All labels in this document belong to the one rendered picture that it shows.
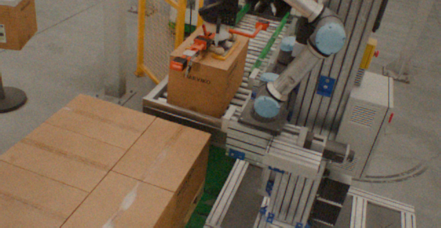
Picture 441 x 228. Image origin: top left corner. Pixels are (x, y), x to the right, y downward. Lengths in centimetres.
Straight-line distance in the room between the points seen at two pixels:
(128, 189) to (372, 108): 133
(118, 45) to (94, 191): 174
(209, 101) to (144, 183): 79
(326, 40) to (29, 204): 163
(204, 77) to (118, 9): 118
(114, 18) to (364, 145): 233
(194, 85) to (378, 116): 125
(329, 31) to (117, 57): 245
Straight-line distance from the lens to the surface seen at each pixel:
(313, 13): 191
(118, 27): 376
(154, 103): 298
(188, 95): 293
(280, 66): 255
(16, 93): 423
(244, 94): 336
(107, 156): 261
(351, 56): 213
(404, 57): 552
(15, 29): 357
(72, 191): 242
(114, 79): 401
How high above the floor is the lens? 223
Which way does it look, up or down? 32 degrees down
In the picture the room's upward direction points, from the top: 8 degrees clockwise
